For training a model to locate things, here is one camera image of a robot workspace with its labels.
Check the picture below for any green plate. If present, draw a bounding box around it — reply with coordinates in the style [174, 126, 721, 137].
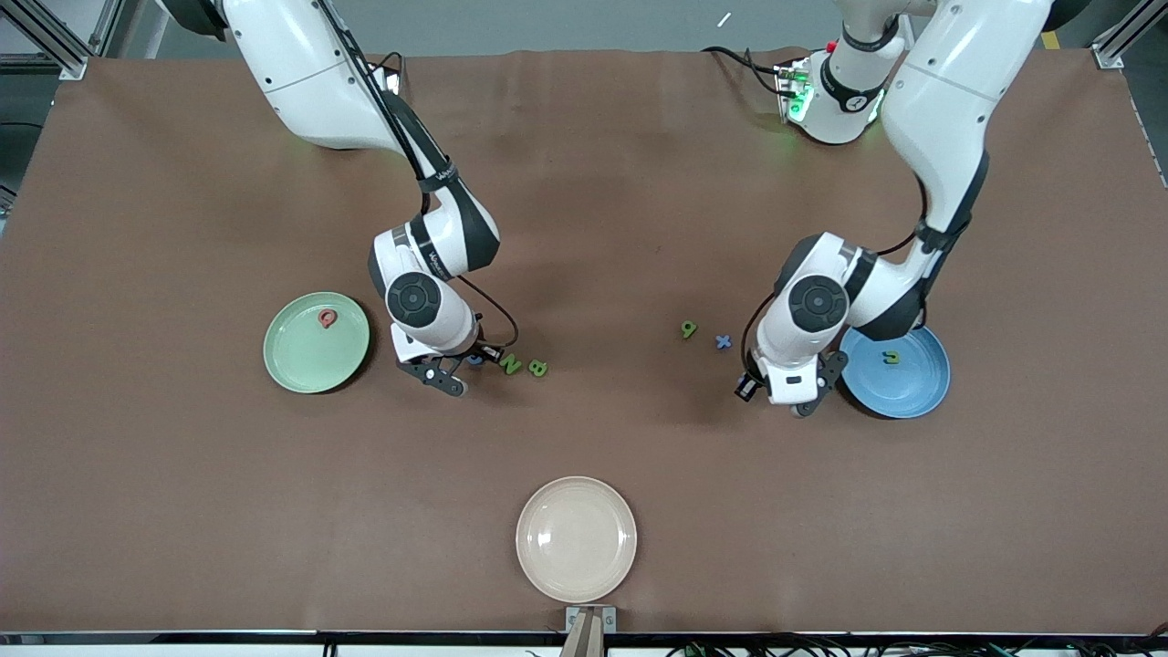
[263, 292, 371, 395]

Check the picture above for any blue plate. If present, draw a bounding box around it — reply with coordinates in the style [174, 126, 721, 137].
[838, 321, 952, 420]

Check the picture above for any brown table mat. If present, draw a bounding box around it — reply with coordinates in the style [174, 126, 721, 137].
[0, 47, 1168, 635]

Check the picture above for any cream plate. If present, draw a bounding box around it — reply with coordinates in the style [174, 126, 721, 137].
[516, 476, 638, 604]

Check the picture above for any grey metal mounting bracket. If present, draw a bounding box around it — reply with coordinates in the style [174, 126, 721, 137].
[561, 606, 618, 657]

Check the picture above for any black right base cable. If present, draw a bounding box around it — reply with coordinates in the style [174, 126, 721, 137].
[365, 50, 404, 92]

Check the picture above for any black base cable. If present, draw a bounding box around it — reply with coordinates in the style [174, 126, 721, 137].
[365, 50, 404, 92]
[701, 46, 787, 97]

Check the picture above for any black left base cable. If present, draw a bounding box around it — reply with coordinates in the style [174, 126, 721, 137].
[701, 46, 787, 97]

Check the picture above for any aluminium frame profile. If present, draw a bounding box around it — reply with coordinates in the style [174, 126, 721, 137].
[0, 0, 124, 81]
[1090, 0, 1168, 69]

